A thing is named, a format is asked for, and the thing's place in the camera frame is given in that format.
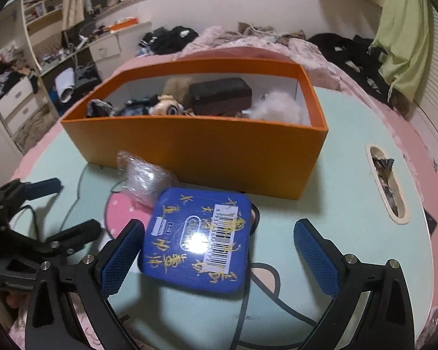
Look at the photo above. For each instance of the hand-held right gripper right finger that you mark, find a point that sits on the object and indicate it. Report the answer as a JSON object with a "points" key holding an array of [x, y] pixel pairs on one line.
{"points": [[314, 255]]}

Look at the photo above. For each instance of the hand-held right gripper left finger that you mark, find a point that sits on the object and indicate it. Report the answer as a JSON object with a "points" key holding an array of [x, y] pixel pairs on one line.
{"points": [[124, 259]]}

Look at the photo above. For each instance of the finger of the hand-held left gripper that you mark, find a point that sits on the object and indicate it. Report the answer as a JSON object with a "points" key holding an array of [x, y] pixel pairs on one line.
{"points": [[76, 231], [43, 186]]}

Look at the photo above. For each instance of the blue square packet with barcode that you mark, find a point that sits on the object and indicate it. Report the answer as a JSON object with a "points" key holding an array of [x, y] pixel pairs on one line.
{"points": [[168, 262]]}

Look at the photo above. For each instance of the orange cardboard box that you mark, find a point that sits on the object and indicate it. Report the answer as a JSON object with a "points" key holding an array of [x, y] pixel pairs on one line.
{"points": [[204, 153]]}

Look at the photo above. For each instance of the black textured case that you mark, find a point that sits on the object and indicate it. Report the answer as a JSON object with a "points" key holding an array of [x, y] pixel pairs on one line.
{"points": [[219, 94]]}

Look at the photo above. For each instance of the mint green desktop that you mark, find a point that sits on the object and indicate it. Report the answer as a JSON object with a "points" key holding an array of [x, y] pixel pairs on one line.
{"points": [[350, 189]]}

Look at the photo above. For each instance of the clear plastic wrap bundle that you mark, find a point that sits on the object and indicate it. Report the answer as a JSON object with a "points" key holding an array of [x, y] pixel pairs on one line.
{"points": [[146, 182]]}

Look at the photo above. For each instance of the white bookshelf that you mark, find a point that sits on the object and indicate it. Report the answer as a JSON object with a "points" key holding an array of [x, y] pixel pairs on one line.
{"points": [[14, 98]]}

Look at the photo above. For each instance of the dark patterned fabric item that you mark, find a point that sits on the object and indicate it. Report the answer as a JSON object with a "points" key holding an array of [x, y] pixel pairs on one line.
{"points": [[98, 109]]}

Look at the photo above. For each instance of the white rolled bag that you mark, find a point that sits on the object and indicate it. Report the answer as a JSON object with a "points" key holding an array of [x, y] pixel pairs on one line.
{"points": [[65, 85]]}

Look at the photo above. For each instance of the white fluffy scrunchie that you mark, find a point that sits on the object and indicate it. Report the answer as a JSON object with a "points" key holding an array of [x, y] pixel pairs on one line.
{"points": [[277, 109]]}

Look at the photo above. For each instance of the white drawer cabinet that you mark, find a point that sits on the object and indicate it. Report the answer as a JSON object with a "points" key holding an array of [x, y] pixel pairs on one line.
{"points": [[106, 49]]}

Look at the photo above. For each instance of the brown fluffy pompom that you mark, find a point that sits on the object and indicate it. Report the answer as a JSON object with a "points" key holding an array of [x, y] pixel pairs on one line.
{"points": [[177, 87]]}

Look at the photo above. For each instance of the small orange box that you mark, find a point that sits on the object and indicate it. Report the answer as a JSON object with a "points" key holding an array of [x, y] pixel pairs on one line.
{"points": [[122, 24]]}

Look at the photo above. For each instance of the beige curtain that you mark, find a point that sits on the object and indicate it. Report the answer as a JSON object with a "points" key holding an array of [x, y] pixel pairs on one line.
{"points": [[75, 0]]}

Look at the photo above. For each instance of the black striped clothes pile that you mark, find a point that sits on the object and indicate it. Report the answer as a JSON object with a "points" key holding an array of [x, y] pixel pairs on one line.
{"points": [[168, 40]]}

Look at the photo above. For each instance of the pink floral blanket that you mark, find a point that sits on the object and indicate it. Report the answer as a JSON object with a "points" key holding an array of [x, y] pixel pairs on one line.
{"points": [[314, 54]]}

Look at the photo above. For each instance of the beige knit cloth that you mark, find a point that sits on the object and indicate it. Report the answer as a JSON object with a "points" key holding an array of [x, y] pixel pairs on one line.
{"points": [[262, 31]]}

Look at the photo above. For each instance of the light green cloth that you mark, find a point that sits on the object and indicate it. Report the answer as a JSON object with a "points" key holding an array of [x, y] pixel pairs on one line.
{"points": [[401, 36]]}

